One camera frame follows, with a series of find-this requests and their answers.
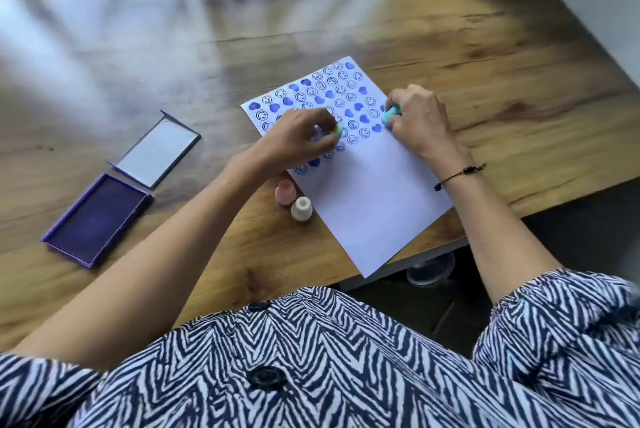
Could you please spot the purple ink pad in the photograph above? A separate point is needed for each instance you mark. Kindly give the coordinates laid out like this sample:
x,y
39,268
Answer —
x,y
97,219

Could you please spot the light blue small stamp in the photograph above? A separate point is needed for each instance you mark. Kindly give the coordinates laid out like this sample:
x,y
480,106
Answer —
x,y
390,114

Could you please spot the pink small stamp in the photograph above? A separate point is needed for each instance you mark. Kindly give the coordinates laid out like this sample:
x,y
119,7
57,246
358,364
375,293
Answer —
x,y
285,192

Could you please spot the person's right thumb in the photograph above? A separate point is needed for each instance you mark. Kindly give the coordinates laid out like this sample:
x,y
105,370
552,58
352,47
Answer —
x,y
396,126

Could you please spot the person's right forearm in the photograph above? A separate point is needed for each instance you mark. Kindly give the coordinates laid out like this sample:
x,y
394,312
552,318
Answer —
x,y
495,227

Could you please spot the person's left fingers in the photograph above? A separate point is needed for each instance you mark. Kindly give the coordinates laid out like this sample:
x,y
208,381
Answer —
x,y
325,125

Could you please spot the zebra striped shirt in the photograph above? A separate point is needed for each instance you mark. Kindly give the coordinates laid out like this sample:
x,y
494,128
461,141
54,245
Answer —
x,y
320,362

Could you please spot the person's left forearm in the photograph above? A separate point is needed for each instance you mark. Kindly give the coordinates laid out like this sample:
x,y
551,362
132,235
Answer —
x,y
150,262

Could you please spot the person's left hand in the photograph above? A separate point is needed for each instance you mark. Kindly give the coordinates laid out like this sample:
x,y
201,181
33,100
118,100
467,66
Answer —
x,y
295,135

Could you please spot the yellow-green small stamp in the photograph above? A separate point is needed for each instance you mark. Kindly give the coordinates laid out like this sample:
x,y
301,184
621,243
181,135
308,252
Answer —
x,y
337,131

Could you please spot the purple ink pad lid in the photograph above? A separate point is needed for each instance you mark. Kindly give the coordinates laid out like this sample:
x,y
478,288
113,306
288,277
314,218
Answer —
x,y
156,150

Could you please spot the white stamped paper sheet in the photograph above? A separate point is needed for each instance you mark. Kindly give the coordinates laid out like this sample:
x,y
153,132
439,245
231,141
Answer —
x,y
370,177

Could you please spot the white small stamp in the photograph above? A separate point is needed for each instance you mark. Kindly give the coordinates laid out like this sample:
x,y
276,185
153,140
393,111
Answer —
x,y
301,209

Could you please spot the person's right hand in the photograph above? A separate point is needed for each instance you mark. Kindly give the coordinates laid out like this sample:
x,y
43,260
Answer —
x,y
422,125

